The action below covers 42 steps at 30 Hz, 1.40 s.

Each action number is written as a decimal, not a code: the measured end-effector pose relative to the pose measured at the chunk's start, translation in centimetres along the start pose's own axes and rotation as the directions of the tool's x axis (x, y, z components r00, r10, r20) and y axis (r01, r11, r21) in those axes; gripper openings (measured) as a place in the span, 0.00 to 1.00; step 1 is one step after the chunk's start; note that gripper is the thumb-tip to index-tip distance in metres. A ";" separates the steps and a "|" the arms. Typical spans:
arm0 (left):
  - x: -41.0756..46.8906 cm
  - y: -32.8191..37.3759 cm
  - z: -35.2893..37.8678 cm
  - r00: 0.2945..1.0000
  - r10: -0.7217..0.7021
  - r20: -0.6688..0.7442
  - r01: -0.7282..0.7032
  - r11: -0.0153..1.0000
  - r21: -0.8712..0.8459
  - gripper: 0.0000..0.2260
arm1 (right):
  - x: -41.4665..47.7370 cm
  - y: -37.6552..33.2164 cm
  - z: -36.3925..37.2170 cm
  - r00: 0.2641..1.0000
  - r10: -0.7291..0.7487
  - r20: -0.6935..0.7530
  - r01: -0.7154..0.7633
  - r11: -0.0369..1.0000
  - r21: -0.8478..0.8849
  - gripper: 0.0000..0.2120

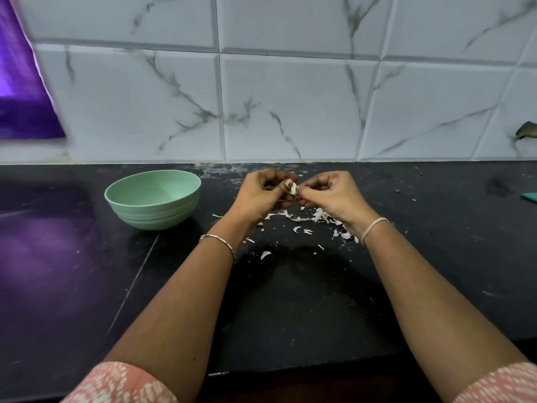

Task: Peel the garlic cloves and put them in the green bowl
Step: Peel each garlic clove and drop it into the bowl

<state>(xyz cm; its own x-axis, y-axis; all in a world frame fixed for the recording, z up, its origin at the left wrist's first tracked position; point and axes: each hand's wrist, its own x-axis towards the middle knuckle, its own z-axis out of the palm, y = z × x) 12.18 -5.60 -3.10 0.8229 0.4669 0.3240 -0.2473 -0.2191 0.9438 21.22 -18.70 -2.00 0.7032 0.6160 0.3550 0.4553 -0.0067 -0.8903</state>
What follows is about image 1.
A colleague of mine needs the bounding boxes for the person's left hand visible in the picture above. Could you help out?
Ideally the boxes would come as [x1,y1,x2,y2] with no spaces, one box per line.
[229,168,295,227]

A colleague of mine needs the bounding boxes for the person's right hand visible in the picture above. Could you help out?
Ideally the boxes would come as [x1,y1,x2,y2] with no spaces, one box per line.
[296,170,380,238]

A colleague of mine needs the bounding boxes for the mint green bowl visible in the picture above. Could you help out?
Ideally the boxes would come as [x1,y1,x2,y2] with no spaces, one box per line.
[104,168,203,232]

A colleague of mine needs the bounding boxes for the person's right forearm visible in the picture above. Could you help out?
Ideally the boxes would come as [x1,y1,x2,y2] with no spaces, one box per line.
[362,224,530,400]

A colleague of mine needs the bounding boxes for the person's left forearm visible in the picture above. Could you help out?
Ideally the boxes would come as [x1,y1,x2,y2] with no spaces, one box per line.
[103,218,248,395]

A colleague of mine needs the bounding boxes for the pile of white garlic peels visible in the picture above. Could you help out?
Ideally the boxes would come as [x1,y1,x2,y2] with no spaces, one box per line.
[263,205,362,252]

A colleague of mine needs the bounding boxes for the pink patterned left sleeve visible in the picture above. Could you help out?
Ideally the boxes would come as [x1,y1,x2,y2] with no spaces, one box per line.
[60,360,180,403]

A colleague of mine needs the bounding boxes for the pink patterned sleeve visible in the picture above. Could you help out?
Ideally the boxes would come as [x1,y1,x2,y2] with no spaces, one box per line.
[452,362,537,403]
[60,360,180,403]

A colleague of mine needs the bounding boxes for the pink patterned right sleeve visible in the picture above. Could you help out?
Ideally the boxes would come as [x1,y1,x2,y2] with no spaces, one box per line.
[452,362,537,403]

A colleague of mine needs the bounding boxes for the purple cloth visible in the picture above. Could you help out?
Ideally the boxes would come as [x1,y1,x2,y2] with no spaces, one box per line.
[0,0,67,141]

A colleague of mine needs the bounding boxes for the silver right wrist bracelet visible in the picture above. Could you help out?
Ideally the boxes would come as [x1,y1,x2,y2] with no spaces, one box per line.
[360,216,391,245]

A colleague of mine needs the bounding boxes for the silver wrist bracelet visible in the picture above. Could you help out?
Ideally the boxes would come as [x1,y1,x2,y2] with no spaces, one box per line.
[199,233,238,264]
[360,216,391,245]

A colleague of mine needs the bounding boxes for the silver left wrist bracelet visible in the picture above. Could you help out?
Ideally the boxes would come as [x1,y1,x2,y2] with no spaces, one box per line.
[199,233,238,264]

